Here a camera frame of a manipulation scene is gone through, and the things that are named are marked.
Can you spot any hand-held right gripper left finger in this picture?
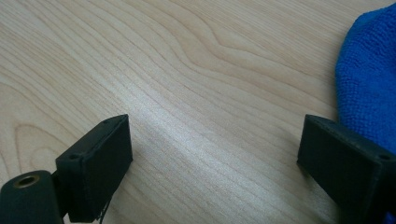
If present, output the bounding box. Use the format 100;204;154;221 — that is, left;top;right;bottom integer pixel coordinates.
55;113;134;224

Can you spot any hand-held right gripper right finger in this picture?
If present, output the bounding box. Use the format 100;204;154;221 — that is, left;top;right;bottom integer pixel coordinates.
296;114;396;224

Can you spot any blue microfibre towel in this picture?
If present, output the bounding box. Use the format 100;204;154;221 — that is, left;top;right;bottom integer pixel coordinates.
335;3;396;224

